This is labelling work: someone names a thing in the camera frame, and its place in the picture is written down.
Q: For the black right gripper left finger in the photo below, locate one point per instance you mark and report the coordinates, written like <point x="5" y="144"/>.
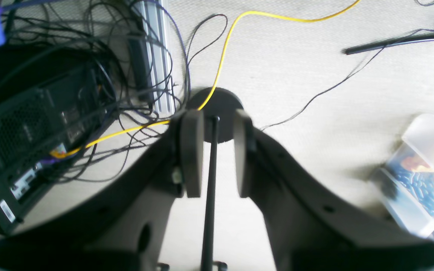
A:
<point x="120" y="228"/>

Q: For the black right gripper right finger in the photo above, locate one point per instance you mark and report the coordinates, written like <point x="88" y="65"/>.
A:
<point x="309" y="227"/>

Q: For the black stand pole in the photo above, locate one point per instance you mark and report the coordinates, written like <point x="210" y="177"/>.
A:
<point x="206" y="263"/>

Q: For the clear plastic bin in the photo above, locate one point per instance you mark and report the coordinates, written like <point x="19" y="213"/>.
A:
<point x="405" y="182"/>

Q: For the black round stand base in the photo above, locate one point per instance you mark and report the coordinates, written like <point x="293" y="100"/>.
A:
<point x="222" y="104"/>

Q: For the black power adapter brick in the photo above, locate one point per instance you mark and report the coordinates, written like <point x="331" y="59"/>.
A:
<point x="141" y="67"/>

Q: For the aluminium frame rail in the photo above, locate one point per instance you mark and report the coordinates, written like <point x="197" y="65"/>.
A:
<point x="156" y="25"/>

